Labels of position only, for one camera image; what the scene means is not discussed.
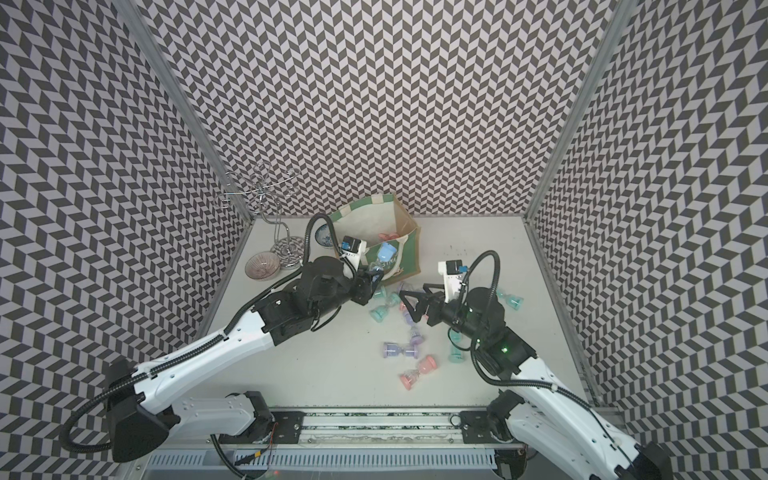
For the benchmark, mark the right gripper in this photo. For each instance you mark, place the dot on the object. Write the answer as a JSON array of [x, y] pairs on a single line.
[[436, 300]]

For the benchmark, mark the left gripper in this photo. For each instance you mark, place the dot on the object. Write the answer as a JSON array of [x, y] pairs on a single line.
[[364, 287]]

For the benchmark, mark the blue hourglass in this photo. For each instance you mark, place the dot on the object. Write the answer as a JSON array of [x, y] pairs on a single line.
[[384, 260]]

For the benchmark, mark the green canvas Christmas bag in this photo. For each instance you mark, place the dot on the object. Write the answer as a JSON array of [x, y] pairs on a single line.
[[378, 219]]

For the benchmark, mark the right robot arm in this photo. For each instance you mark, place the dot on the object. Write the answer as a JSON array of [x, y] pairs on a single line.
[[533, 406]]

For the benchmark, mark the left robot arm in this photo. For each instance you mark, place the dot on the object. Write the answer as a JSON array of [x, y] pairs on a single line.
[[262, 323]]

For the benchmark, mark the purple hourglass centre small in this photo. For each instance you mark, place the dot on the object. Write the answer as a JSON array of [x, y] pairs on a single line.
[[415, 335]]

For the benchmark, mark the pink hourglass front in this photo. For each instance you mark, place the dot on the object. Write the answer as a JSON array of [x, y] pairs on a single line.
[[426, 366]]

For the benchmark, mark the blue white ceramic bowl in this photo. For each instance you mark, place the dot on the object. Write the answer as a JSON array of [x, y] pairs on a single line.
[[323, 236]]

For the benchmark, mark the pink glass bowl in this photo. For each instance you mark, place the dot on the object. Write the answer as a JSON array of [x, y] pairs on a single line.
[[262, 266]]

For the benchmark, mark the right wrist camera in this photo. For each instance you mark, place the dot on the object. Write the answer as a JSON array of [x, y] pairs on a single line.
[[453, 272]]

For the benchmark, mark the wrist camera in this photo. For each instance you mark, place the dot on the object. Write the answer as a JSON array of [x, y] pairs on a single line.
[[453, 272], [354, 251]]

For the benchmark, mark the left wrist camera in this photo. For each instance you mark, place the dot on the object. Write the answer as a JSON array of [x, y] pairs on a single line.
[[354, 251]]

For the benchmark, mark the silver wire stand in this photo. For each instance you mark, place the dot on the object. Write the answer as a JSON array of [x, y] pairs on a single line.
[[266, 194]]

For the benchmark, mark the metal base rail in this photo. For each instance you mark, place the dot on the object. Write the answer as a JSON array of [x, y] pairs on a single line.
[[372, 427]]

